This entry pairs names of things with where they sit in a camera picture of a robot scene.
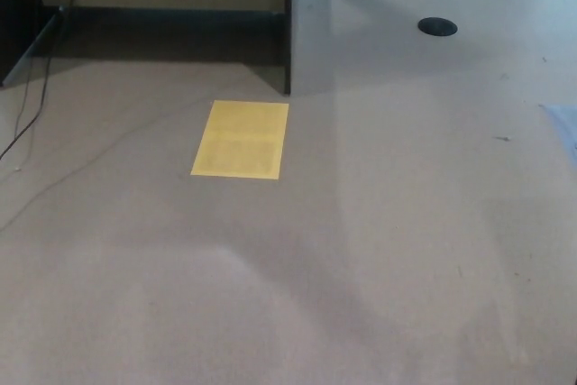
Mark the yellow paper sheet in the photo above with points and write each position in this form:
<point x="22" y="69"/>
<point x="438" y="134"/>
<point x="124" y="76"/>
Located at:
<point x="241" y="139"/>

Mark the translucent blue plastic sheet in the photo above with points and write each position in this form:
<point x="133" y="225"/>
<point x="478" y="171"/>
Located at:
<point x="563" y="123"/>

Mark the black wall baseboard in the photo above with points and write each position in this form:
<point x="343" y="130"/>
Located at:
<point x="171" y="16"/>

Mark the black cabinet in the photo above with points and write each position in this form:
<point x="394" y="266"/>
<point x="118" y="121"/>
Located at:
<point x="18" y="4"/>

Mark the dark grey desk side panel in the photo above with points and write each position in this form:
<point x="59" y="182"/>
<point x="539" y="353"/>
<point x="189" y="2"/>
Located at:
<point x="311" y="20"/>

